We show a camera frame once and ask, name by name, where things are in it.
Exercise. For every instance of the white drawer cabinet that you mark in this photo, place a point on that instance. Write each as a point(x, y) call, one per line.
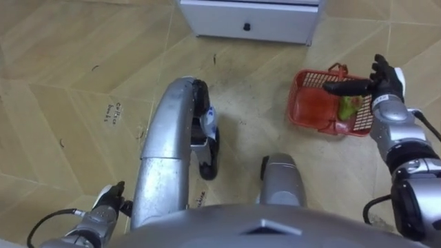
point(251, 20)

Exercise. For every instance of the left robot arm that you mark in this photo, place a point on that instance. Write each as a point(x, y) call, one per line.
point(91, 227)

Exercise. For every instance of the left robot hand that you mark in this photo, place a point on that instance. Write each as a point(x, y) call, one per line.
point(112, 198)

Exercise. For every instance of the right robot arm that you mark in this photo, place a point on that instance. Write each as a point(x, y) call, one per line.
point(406, 155)

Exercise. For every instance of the red plastic basket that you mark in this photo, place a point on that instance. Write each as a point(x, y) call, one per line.
point(317, 106)

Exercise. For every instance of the robot legs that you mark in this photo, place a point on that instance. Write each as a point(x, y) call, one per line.
point(165, 144)

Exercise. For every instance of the green soft toy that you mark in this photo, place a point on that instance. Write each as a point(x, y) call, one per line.
point(348, 106)

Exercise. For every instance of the robot body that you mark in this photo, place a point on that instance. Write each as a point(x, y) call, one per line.
point(268, 229)

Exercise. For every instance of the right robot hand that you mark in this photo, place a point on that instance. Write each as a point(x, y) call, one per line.
point(386, 82)

